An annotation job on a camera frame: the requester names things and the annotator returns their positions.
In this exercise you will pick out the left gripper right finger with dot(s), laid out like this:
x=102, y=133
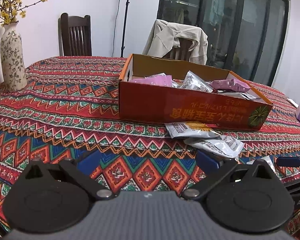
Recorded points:
x=216, y=170

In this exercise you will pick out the beige jacket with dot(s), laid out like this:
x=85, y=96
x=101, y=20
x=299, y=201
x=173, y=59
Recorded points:
x=164, y=36

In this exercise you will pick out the floral ceramic vase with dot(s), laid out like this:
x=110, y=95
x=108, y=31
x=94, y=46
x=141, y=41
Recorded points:
x=12, y=61

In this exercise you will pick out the studio light on stand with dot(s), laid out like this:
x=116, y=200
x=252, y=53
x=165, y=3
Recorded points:
x=124, y=26

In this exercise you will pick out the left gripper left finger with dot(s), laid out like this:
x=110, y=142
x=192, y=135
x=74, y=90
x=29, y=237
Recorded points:
x=79, y=171

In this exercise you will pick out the purple snack packet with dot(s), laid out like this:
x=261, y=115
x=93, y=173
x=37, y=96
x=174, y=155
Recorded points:
x=234, y=85
x=156, y=80

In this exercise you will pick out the white grey snack packet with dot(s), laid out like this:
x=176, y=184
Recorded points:
x=224, y=146

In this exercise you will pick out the patterned red tablecloth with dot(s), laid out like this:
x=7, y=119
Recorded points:
x=71, y=107

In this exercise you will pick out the white cracker packet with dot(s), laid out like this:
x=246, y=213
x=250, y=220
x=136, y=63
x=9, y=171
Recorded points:
x=190, y=129

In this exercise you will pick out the orange cardboard box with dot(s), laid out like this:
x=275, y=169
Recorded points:
x=159, y=104

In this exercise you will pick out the silver snack packet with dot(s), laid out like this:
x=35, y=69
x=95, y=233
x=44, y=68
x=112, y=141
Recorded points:
x=194, y=82

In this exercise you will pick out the black framed glass doors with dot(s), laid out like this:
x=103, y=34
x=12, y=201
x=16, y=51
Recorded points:
x=244, y=36

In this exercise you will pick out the dark wooden chair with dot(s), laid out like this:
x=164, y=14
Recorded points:
x=76, y=35

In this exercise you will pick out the chair with beige jacket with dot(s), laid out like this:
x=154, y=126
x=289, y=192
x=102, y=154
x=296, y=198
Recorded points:
x=180, y=53

